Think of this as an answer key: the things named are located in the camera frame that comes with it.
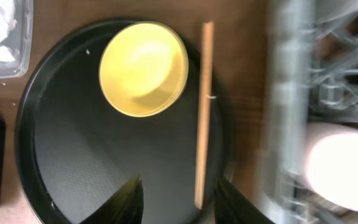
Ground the clear plastic waste bin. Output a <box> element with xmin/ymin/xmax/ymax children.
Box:
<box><xmin>0</xmin><ymin>0</ymin><xmax>34</xmax><ymax>79</ymax></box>

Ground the yellow plastic bowl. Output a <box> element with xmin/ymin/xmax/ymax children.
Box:
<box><xmin>99</xmin><ymin>21</ymin><xmax>189</xmax><ymax>118</ymax></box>

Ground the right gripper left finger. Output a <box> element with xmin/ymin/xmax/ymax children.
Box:
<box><xmin>81</xmin><ymin>176</ymin><xmax>144</xmax><ymax>224</ymax></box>

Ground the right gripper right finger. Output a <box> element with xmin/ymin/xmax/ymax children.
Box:
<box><xmin>214</xmin><ymin>179</ymin><xmax>274</xmax><ymax>224</ymax></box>

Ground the right wooden chopstick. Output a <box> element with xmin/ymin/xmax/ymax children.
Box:
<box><xmin>195</xmin><ymin>21</ymin><xmax>214</xmax><ymax>210</ymax></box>

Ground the pink plastic cup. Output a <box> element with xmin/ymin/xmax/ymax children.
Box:
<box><xmin>302</xmin><ymin>123</ymin><xmax>358</xmax><ymax>212</ymax></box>

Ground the grey dishwasher rack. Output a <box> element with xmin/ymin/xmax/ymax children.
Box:
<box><xmin>257</xmin><ymin>0</ymin><xmax>358</xmax><ymax>223</ymax></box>

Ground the round black serving tray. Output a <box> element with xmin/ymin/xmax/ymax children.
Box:
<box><xmin>14</xmin><ymin>17</ymin><xmax>234</xmax><ymax>223</ymax></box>

